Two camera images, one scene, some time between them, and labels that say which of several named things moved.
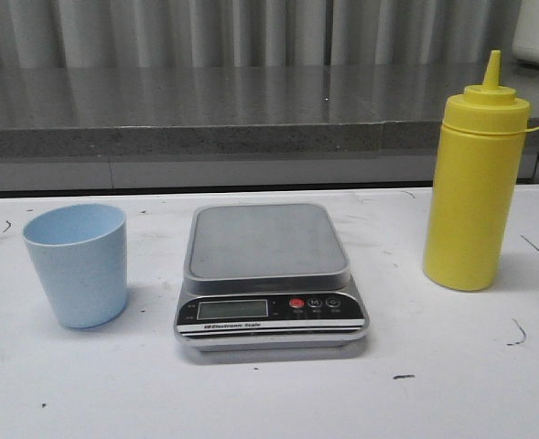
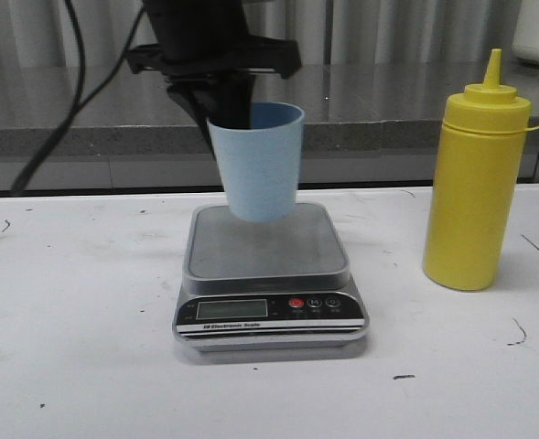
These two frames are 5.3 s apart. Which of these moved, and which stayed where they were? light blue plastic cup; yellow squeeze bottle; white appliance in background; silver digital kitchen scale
Moved: light blue plastic cup
Stayed: white appliance in background; yellow squeeze bottle; silver digital kitchen scale
